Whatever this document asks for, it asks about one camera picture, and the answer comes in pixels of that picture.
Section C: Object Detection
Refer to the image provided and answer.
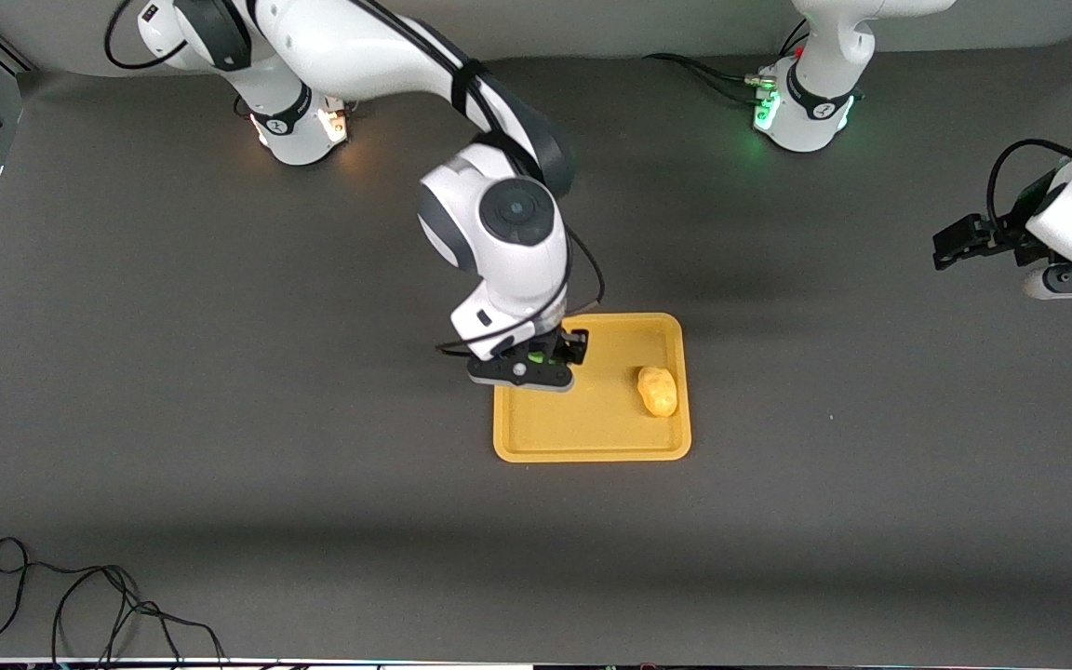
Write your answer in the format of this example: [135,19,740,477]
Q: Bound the yellow potato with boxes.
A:
[636,366,679,419]

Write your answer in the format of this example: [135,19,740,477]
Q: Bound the yellow plastic tray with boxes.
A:
[493,313,692,463]

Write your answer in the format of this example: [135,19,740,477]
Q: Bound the dark grey table mat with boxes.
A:
[0,37,1072,663]

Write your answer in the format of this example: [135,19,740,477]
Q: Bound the black left arm base cables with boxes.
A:
[645,19,811,108]

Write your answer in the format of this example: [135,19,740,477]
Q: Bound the loose thin black cable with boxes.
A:
[0,537,230,667]

